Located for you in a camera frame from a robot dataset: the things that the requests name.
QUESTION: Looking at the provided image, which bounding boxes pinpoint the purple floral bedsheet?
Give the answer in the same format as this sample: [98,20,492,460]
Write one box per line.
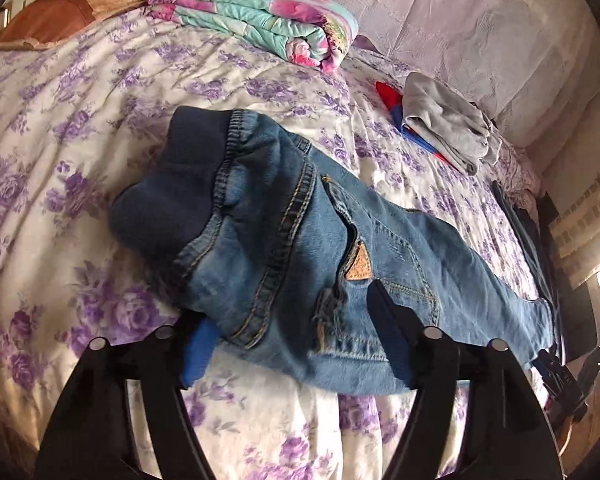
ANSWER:
[0,7,556,480]

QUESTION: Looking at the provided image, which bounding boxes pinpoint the lilac embossed bedspread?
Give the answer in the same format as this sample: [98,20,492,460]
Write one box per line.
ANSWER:
[135,0,600,148]

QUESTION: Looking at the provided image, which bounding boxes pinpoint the folded teal pink floral quilt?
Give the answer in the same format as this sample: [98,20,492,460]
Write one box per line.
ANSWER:
[146,0,360,76]

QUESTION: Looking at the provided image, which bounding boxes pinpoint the brown orange pillow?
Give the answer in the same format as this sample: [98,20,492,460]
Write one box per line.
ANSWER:
[0,0,193,52]

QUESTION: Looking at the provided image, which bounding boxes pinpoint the folded grey garment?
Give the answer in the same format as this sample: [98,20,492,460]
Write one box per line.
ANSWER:
[401,71,504,177]

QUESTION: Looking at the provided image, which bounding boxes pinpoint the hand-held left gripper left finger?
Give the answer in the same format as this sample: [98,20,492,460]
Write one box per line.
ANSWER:
[32,312,222,480]

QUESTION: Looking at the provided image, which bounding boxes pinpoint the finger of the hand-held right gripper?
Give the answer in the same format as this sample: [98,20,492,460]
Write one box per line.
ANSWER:
[573,345,600,397]
[530,347,589,423]

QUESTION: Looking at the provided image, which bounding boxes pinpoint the folded red blue garment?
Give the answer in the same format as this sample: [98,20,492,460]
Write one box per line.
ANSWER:
[375,80,455,167]

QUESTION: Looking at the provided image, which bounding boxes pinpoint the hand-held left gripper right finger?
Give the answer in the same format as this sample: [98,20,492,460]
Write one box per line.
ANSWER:
[371,281,564,480]

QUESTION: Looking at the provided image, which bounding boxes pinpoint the blue denim pants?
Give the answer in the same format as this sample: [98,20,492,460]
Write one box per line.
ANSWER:
[109,106,557,397]

